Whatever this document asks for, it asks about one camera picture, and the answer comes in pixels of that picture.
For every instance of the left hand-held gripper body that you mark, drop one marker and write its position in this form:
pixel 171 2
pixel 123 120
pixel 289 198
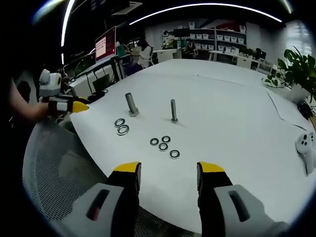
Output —
pixel 49 85

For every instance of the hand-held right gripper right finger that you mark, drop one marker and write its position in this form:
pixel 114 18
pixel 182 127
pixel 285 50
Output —
pixel 222 197

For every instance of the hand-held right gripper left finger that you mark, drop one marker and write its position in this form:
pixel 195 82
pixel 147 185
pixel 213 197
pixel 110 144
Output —
pixel 116 195

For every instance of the large steel washer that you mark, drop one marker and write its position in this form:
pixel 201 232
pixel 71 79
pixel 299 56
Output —
pixel 116 122
pixel 118 130

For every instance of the thick steel threaded stud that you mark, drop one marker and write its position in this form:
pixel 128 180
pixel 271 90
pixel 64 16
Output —
pixel 130 103

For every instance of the small steel washer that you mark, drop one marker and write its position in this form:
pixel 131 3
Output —
pixel 151 141
pixel 163 139
pixel 171 154
pixel 160 147

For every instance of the thin steel threaded stud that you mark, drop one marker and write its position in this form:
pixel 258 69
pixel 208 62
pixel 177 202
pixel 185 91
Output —
pixel 173 111

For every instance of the white office desk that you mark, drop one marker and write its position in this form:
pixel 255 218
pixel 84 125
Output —
pixel 81 82

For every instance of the grey mesh office chair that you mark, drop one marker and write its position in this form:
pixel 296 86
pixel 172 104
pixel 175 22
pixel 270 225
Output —
pixel 54 158

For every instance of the curved ceiling light strip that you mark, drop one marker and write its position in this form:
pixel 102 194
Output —
pixel 64 27
pixel 205 7

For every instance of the monitor with pink screen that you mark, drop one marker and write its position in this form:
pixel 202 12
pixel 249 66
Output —
pixel 105 45

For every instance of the white game controller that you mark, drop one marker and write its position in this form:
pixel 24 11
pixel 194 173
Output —
pixel 306 150

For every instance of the small plant in white pot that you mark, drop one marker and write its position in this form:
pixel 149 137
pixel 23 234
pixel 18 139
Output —
pixel 274 80

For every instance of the large green potted plant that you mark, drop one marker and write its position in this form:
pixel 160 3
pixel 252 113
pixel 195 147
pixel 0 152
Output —
pixel 300 66

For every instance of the shelf with white bins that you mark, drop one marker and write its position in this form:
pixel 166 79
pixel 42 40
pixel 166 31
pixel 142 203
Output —
pixel 217 37

